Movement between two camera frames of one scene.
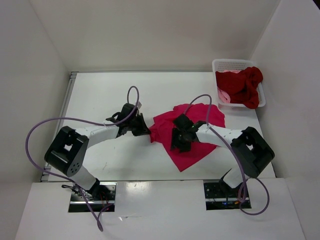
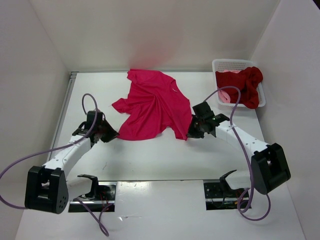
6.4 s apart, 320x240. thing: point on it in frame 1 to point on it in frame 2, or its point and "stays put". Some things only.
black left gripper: x=143 y=129 to x=112 y=133
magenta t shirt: x=161 y=132 to x=156 y=101
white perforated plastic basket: x=220 y=65 stays put
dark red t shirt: x=241 y=87 stays put
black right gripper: x=175 y=141 to x=192 y=133
